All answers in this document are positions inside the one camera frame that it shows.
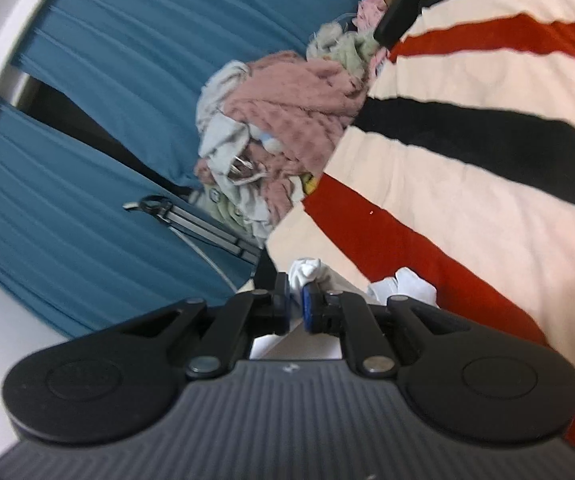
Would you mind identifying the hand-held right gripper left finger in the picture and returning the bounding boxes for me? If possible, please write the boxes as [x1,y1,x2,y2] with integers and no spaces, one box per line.
[98,272,292,380]

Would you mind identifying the black armchair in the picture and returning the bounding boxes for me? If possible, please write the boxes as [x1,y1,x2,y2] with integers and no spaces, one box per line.
[362,0,435,48]

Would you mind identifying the blue and white plush toy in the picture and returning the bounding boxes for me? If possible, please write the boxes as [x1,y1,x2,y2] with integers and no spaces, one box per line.
[258,130,283,154]

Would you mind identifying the striped blanket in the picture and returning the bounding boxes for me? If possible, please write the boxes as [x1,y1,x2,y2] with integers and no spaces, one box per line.
[262,0,575,461]

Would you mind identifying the beige cloth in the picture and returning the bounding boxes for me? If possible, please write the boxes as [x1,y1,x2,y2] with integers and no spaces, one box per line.
[196,60,251,133]

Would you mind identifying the pale green cloth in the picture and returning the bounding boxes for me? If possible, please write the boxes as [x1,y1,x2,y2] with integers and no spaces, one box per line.
[306,22,383,68]

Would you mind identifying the small pink cloth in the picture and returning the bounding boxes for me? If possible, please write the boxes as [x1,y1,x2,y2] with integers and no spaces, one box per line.
[355,0,391,36]

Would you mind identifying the garment steamer stand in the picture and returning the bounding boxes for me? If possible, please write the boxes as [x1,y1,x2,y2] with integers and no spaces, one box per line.
[122,195,263,293]

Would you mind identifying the pink fleece blanket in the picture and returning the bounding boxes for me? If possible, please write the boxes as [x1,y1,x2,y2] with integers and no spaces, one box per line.
[222,50,373,226]

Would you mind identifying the green cartoon blanket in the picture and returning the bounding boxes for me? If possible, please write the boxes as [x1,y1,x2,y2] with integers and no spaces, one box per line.
[202,185,248,231]

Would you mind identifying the pile of light clothes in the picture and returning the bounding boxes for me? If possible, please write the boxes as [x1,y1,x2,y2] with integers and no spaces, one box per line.
[10,0,368,191]

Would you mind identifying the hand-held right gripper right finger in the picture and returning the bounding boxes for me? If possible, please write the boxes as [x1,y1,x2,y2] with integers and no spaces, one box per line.
[301,282,473,380]

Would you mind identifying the grey hoodie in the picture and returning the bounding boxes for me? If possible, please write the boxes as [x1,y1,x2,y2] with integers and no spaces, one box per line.
[198,115,273,238]

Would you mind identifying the white shirt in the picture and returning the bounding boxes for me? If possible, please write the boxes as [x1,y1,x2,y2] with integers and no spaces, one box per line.
[287,257,441,311]

